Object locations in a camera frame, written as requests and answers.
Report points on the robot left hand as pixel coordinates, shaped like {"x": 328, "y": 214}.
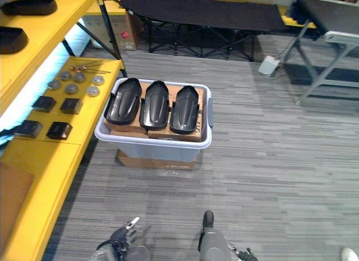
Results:
{"x": 121, "y": 235}

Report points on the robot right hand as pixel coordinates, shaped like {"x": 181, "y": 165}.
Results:
{"x": 247, "y": 255}

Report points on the black plastic housing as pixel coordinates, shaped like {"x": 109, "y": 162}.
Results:
{"x": 185, "y": 109}
{"x": 28, "y": 7}
{"x": 11, "y": 40}
{"x": 123, "y": 101}
{"x": 154, "y": 104}

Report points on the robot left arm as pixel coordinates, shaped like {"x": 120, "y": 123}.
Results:
{"x": 108, "y": 252}

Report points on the yellow storage shelf rack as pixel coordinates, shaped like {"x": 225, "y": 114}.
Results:
{"x": 56, "y": 165}

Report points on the robot left leg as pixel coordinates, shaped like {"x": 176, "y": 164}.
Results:
{"x": 138, "y": 254}

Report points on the flat cardboard under bin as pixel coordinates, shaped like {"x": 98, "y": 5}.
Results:
{"x": 151, "y": 163}

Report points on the grey plastic storage bin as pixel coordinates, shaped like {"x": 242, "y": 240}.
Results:
{"x": 157, "y": 151}

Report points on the person's foot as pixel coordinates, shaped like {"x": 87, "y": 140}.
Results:
{"x": 350, "y": 254}

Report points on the plain brown carton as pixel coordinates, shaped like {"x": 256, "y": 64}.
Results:
{"x": 123, "y": 128}

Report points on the brown carton with black logo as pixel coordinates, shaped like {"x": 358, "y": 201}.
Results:
{"x": 174, "y": 136}

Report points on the small black square box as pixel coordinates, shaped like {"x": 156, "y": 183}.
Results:
{"x": 28, "y": 128}
{"x": 44, "y": 104}
{"x": 59, "y": 130}
{"x": 71, "y": 105}

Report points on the round silver metal disc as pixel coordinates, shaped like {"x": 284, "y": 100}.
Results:
{"x": 97, "y": 80}
{"x": 79, "y": 77}
{"x": 65, "y": 75}
{"x": 71, "y": 88}
{"x": 93, "y": 91}
{"x": 54, "y": 84}

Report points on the metal pin with copper head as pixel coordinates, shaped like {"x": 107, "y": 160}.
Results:
{"x": 83, "y": 66}
{"x": 77, "y": 70}
{"x": 73, "y": 66}

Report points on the white power adapter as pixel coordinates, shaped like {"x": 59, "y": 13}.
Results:
{"x": 268, "y": 66}

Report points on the black rack diagonal brace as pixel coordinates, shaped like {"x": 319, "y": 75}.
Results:
{"x": 98, "y": 40}

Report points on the cardboard box with red label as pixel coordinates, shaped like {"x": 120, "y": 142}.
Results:
{"x": 123, "y": 28}

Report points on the black folding cot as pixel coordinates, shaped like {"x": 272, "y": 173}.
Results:
{"x": 196, "y": 11}

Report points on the grey folding table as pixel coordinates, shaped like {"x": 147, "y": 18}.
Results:
{"x": 331, "y": 14}

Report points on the black rack upright post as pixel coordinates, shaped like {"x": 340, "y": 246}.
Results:
{"x": 109, "y": 28}

